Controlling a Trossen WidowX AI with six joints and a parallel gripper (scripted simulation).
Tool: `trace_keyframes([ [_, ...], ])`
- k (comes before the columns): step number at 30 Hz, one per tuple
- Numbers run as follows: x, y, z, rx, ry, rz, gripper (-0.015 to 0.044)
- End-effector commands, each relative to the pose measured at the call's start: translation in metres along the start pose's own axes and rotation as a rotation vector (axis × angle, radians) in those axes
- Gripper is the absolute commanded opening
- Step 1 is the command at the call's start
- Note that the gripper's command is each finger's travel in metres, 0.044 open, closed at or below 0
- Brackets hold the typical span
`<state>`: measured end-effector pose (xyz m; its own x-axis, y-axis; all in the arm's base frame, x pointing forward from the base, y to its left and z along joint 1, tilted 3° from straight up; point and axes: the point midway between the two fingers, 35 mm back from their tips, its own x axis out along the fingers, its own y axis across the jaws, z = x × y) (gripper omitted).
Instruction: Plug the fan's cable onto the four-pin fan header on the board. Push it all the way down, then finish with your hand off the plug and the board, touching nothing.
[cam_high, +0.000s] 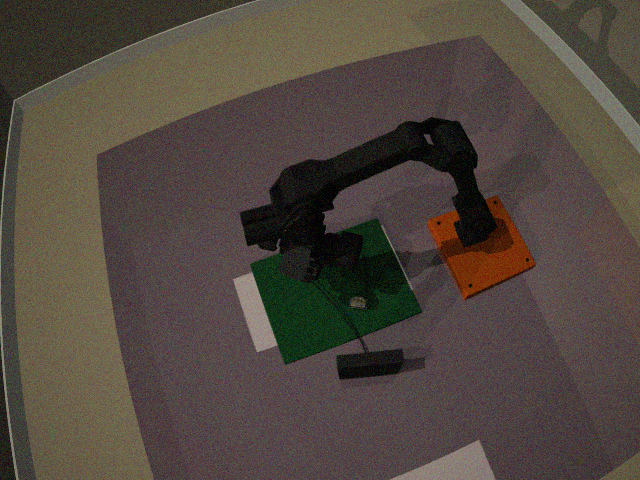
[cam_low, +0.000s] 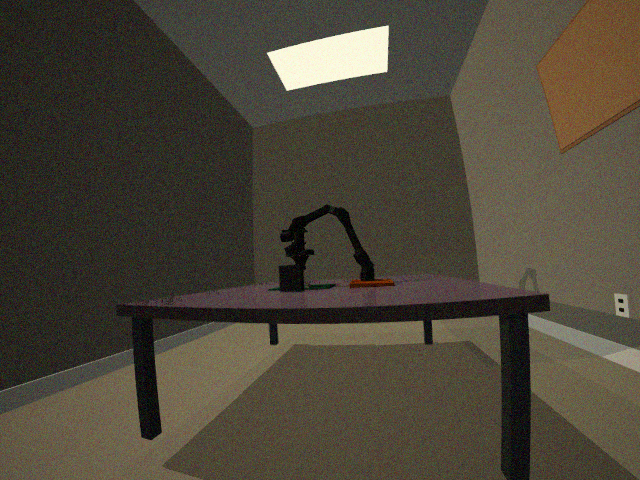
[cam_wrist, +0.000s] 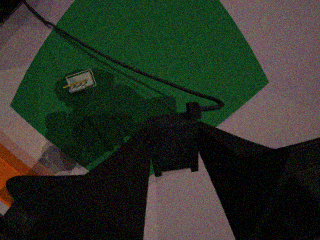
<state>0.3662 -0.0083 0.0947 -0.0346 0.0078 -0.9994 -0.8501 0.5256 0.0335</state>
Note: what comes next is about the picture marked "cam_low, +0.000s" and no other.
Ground green circuit board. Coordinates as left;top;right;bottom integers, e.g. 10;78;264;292
268;283;336;290

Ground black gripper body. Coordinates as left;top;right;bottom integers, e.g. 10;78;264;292
286;240;314;257

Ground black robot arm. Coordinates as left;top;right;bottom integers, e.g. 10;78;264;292
280;204;375;281

